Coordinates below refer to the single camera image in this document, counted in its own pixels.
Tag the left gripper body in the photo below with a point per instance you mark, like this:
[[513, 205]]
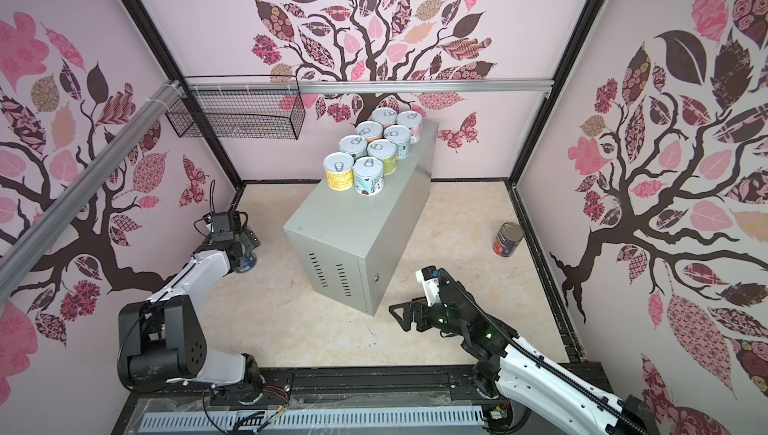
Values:
[[248, 241]]

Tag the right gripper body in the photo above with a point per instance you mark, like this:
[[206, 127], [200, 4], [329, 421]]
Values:
[[441, 319]]

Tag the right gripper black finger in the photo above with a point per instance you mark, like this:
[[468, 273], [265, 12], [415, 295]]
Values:
[[415, 320], [414, 308]]

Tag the tall blue labelled can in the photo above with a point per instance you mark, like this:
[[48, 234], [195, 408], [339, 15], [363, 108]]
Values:
[[247, 263]]

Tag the yellow labelled can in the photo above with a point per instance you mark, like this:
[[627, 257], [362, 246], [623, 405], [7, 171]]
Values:
[[338, 167]]

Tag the small light blue can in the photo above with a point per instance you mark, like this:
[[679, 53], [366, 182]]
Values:
[[354, 145]]

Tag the green labelled can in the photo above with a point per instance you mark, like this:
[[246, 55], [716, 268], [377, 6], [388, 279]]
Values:
[[385, 151]]

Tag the orange labelled can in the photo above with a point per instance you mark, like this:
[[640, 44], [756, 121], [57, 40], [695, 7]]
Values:
[[370, 130]]

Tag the grey teal can front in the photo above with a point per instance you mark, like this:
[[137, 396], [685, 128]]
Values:
[[400, 137]]

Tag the pink white labelled can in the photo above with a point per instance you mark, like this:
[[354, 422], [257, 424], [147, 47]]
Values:
[[412, 120]]

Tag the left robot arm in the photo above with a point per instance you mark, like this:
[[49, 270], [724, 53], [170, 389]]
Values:
[[161, 340]]

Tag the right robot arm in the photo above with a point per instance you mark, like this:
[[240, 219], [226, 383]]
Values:
[[507, 365]]

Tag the brown labelled can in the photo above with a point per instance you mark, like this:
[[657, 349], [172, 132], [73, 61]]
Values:
[[508, 237]]

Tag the grey metal cabinet box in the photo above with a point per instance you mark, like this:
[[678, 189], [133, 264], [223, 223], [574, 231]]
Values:
[[349, 244]]

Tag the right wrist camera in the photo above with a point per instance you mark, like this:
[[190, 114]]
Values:
[[428, 278]]

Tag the white slotted cable duct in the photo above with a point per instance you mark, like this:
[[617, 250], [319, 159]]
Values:
[[311, 419]]

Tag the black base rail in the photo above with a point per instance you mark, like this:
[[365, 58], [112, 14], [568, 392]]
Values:
[[305, 384]]

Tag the black wire mesh basket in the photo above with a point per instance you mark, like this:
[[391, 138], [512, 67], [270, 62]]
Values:
[[261, 109]]

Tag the back aluminium rail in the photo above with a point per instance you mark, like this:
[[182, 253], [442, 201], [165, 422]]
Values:
[[400, 86]]

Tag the aluminium rail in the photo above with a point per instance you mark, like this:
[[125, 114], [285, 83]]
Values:
[[400, 86], [25, 253]]

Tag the left aluminium rail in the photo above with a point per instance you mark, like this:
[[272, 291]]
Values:
[[25, 253]]

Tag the black corner frame post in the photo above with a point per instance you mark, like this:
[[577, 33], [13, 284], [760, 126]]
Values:
[[157, 45]]

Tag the black right corner post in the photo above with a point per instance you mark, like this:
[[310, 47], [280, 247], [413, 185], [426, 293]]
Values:
[[576, 42]]

